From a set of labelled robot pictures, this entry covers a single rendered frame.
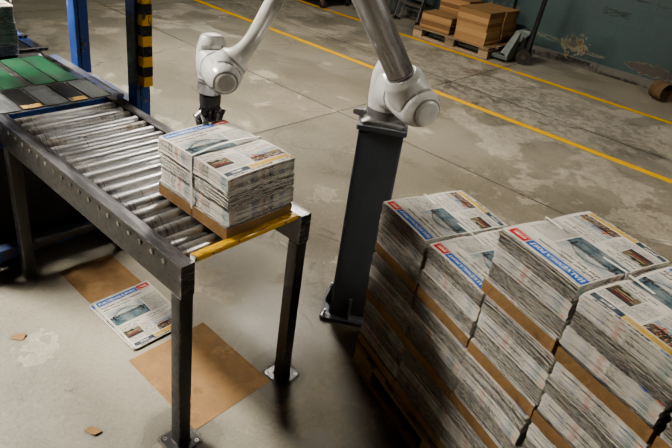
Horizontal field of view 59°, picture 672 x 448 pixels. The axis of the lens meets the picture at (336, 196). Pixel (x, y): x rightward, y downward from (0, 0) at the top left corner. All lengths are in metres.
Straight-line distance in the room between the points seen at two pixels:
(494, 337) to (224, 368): 1.22
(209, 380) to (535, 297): 1.42
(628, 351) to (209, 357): 1.71
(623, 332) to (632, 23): 7.20
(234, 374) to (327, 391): 0.39
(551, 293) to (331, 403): 1.18
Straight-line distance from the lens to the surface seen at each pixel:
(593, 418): 1.70
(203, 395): 2.53
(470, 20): 8.23
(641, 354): 1.54
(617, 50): 8.63
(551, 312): 1.68
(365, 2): 2.02
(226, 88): 1.92
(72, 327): 2.88
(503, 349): 1.86
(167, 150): 2.05
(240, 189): 1.86
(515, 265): 1.74
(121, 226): 2.06
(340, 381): 2.63
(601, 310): 1.57
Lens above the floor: 1.87
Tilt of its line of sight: 28 degrees down
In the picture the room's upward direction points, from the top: 9 degrees clockwise
